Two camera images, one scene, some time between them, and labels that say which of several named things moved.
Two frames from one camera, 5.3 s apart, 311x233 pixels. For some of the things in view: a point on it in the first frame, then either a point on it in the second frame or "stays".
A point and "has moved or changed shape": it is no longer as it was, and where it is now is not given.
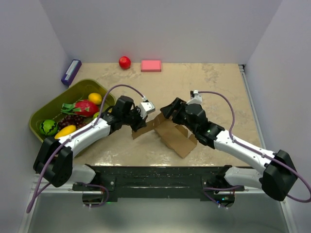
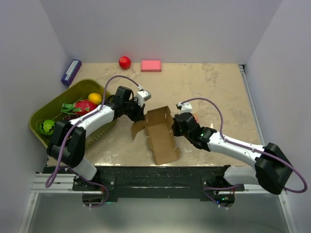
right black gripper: [176, 105] to [174, 127]
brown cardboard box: [174, 137] has moved or changed shape
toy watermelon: [48, 127] stays
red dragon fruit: [85, 108] stays
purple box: [71, 72] stays
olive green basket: [51, 109] stays
